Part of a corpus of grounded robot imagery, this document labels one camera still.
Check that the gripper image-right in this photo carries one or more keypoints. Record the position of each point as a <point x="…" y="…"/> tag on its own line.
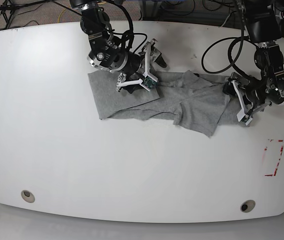
<point x="256" y="97"/>

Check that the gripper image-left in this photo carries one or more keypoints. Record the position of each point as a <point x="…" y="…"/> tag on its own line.
<point x="133" y="64"/>

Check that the grey T-shirt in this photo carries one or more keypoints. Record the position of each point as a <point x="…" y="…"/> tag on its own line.
<point x="193" y="101"/>

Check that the black robot arm image-left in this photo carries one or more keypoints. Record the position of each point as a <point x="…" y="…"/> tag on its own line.
<point x="112" y="52"/>

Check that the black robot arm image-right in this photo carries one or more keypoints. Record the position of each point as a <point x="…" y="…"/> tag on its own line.
<point x="258" y="27"/>

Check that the red tape rectangle marking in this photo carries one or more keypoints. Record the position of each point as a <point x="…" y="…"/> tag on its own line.
<point x="271" y="157"/>

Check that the black tripod stand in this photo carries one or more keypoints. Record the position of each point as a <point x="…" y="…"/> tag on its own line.
<point x="8" y="9"/>

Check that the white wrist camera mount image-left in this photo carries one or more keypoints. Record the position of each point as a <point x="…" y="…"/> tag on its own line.
<point x="144" y="76"/>

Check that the white wrist camera mount image-right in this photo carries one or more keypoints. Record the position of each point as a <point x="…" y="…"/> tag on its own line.
<point x="248" y="108"/>

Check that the right table cable grommet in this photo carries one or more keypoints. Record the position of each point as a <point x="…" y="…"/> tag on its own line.
<point x="247" y="206"/>

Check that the table cable grommet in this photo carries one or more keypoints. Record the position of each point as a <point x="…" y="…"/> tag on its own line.
<point x="247" y="206"/>
<point x="28" y="196"/>

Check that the left table cable grommet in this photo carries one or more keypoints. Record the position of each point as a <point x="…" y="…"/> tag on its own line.
<point x="28" y="196"/>

